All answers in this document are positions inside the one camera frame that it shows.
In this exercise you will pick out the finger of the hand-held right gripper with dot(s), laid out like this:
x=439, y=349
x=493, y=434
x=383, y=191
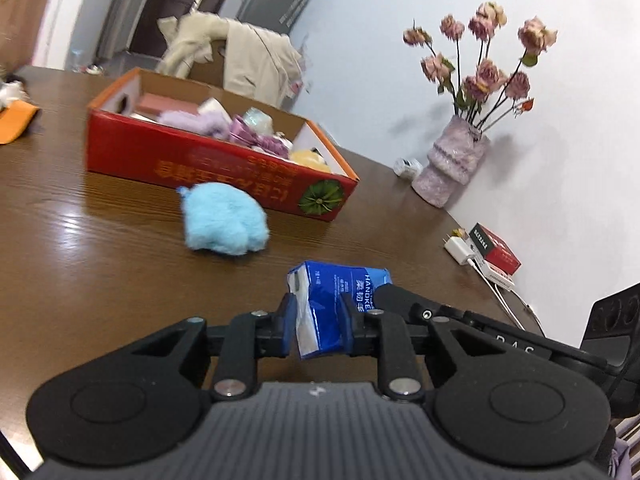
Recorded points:
x=400, y=300

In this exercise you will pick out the purple satin scrunchie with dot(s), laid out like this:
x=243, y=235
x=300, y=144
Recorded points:
x=275, y=145

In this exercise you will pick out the small white jar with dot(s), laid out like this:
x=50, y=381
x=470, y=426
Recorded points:
x=407, y=167

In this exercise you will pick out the brown chair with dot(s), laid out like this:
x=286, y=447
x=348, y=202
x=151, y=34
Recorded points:
x=207, y=67

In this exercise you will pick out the flat white box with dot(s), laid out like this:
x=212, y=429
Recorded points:
x=497, y=277

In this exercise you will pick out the red and black box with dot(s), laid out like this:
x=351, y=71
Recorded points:
x=495, y=247

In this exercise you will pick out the pale green mesh bath puff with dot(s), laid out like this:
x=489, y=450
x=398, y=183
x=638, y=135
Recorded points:
x=259, y=120

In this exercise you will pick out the red cardboard box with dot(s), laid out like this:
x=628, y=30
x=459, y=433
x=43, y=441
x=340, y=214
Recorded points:
x=200, y=170

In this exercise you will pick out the white charger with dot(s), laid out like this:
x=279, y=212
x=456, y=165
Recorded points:
x=459, y=249

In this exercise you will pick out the beige jacket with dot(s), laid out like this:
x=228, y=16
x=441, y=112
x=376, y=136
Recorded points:
x=250, y=60

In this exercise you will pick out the yellow and white plush toy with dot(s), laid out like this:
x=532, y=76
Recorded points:
x=310, y=160

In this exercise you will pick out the pink textured vase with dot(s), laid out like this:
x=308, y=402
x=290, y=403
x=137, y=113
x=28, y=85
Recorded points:
x=450, y=165

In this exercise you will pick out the orange cloth band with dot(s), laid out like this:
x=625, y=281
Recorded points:
x=15, y=122

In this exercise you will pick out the pink artificial flowers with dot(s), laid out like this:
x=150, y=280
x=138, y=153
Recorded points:
x=485, y=77

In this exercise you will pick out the light blue plush toy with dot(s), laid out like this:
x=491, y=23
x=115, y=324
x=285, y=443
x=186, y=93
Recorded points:
x=225, y=220

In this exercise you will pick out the dark brown door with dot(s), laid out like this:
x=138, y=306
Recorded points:
x=165, y=5

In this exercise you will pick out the lavender fluffy headband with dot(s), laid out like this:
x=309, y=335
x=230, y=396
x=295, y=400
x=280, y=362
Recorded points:
x=195, y=122

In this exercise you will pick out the pink rectangular block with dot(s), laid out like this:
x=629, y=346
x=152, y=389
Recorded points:
x=165, y=103

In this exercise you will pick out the mauve satin scrunchie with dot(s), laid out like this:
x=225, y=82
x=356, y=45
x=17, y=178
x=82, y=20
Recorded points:
x=242, y=132

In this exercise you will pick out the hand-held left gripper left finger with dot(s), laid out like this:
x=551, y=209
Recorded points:
x=287, y=322

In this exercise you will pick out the blue tissue pack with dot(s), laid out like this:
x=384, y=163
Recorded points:
x=325, y=290

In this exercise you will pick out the pink suitcase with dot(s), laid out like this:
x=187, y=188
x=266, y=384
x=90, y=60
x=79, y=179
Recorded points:
x=25, y=15

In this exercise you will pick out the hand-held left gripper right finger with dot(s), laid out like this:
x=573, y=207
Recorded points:
x=347, y=327

